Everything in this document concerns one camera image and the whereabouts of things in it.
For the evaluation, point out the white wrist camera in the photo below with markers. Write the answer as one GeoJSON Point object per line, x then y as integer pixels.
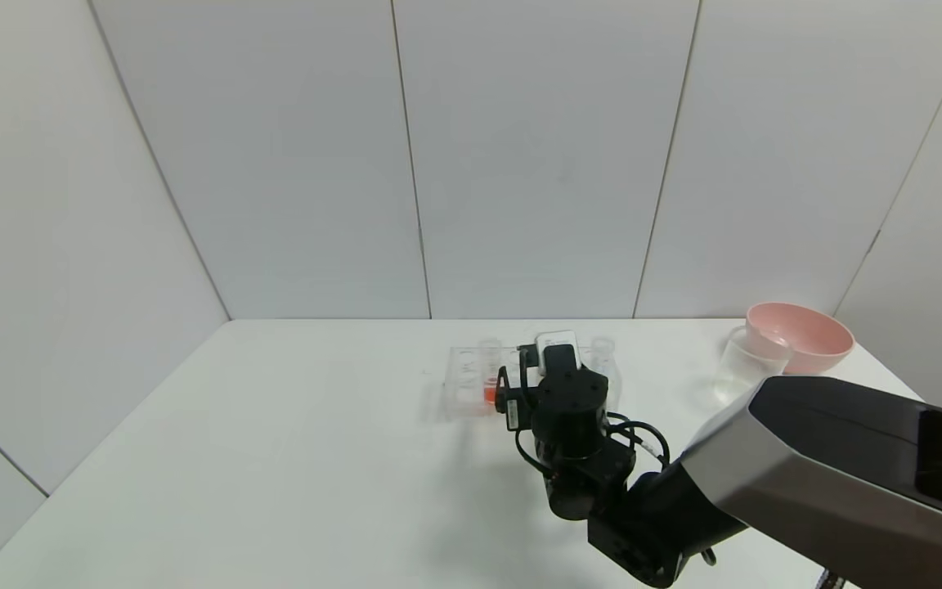
{"type": "Point", "coordinates": [559, 348]}

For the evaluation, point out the test tube with orange pigment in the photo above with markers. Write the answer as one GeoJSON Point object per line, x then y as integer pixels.
{"type": "Point", "coordinates": [490, 372]}

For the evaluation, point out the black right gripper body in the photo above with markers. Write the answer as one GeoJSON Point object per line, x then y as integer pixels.
{"type": "Point", "coordinates": [511, 408]}

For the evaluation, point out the clear plastic beaker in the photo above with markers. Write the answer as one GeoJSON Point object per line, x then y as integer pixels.
{"type": "Point", "coordinates": [737, 368]}

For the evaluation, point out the pink bowl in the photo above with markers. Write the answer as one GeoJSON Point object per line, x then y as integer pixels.
{"type": "Point", "coordinates": [814, 339]}

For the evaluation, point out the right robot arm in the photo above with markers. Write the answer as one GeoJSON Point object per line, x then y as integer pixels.
{"type": "Point", "coordinates": [831, 474]}

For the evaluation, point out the test tube with blue pigment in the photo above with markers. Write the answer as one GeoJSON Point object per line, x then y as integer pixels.
{"type": "Point", "coordinates": [604, 356]}

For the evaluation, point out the clear plastic test tube rack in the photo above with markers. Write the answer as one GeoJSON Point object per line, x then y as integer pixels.
{"type": "Point", "coordinates": [467, 384]}

